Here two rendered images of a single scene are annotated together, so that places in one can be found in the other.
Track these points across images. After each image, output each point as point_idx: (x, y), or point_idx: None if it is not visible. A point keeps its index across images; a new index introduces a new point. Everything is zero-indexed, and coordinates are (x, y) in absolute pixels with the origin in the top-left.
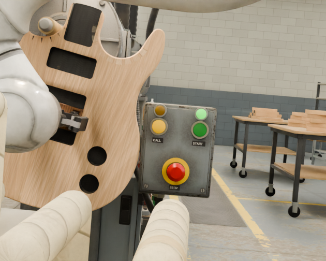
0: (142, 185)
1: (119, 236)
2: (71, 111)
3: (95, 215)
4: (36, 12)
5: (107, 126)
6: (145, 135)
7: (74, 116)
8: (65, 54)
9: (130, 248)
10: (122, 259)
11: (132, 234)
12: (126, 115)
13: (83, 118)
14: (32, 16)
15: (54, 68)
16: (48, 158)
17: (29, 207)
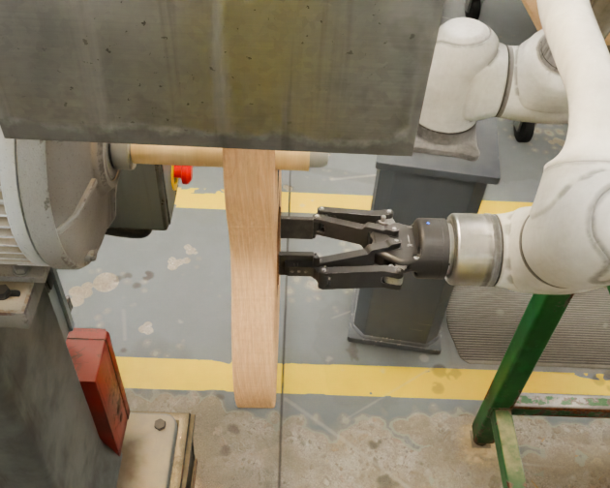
0: (169, 219)
1: (52, 304)
2: (308, 219)
3: (55, 315)
4: (77, 150)
5: (280, 196)
6: (162, 167)
7: (378, 215)
8: None
9: (64, 299)
10: (61, 319)
11: (60, 285)
12: None
13: (357, 209)
14: (76, 164)
15: None
16: (278, 291)
17: (25, 407)
